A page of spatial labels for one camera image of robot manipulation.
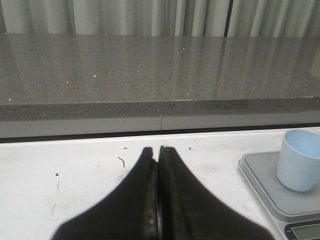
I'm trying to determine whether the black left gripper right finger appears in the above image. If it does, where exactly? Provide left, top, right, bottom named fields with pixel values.
left=158, top=146, right=274, bottom=240

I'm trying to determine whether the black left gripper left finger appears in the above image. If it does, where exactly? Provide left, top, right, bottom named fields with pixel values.
left=52, top=147, right=159, bottom=240

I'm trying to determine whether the light blue plastic cup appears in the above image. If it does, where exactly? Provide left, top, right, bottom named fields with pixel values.
left=276, top=129, right=320, bottom=192

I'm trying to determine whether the silver electronic kitchen scale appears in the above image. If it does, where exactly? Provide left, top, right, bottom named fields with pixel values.
left=238, top=151, right=320, bottom=240

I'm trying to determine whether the grey stone counter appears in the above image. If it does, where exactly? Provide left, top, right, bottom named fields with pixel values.
left=0, top=33, right=320, bottom=139

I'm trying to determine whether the grey pleated curtain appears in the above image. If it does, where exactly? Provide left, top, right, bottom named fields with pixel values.
left=0, top=0, right=320, bottom=38

